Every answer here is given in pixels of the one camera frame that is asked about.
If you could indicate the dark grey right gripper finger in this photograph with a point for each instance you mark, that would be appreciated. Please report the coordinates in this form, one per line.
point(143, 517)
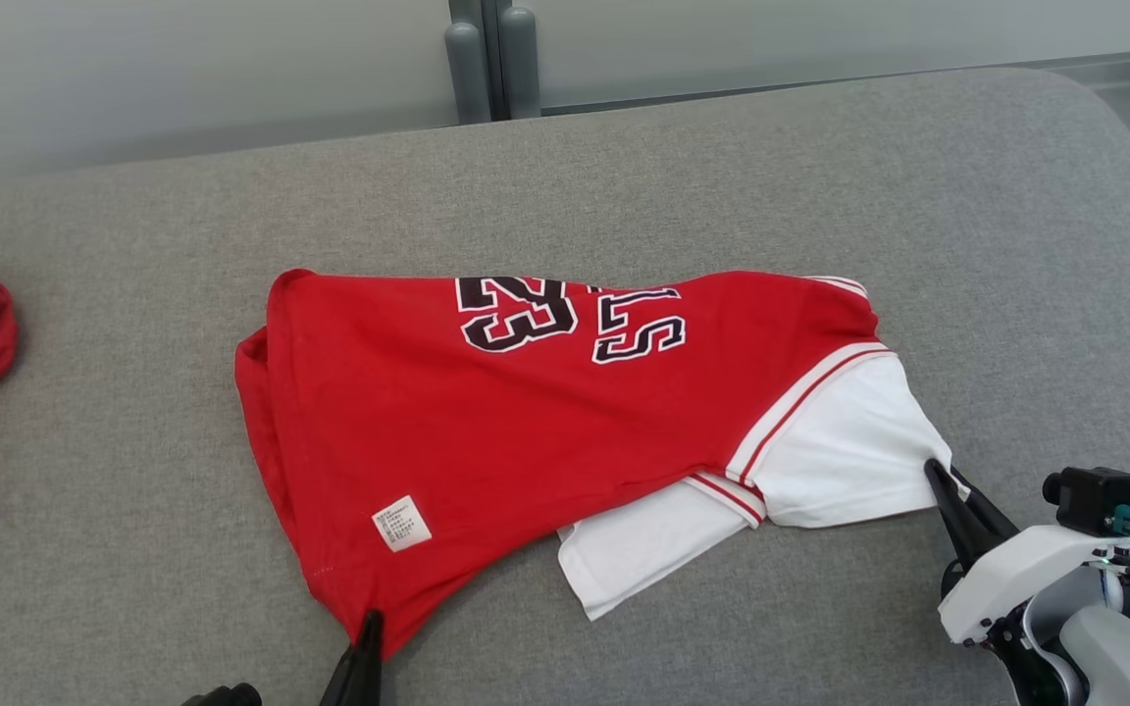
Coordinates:
point(959, 520)
point(992, 515)

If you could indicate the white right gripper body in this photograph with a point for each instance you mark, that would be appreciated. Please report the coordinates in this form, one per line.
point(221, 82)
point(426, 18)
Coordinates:
point(1016, 579)

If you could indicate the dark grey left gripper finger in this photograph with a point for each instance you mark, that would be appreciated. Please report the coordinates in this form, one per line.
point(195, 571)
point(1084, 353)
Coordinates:
point(341, 686)
point(373, 667)

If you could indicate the red jersey with white sleeves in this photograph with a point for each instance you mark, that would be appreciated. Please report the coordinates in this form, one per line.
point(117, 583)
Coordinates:
point(526, 422)

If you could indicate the grey fabric sofa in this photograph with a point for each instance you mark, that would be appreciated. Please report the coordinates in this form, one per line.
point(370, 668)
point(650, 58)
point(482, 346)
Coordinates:
point(722, 176)

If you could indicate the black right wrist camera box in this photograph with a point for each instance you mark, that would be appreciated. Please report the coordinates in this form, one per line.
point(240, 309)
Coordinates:
point(1100, 498)

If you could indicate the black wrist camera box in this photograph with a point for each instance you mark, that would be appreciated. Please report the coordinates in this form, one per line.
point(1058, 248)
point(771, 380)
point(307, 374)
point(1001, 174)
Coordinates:
point(1100, 498)
point(227, 696)

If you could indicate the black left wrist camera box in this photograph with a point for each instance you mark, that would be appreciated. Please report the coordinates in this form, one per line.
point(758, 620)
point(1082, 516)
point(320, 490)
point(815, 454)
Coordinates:
point(227, 696)

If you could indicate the grey partition base rail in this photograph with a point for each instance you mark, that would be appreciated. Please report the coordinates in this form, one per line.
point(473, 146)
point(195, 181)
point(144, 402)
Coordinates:
point(918, 75)

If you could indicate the grey round-topped post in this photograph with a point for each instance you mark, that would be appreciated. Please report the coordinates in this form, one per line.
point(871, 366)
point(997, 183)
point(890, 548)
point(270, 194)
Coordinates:
point(520, 69)
point(467, 78)

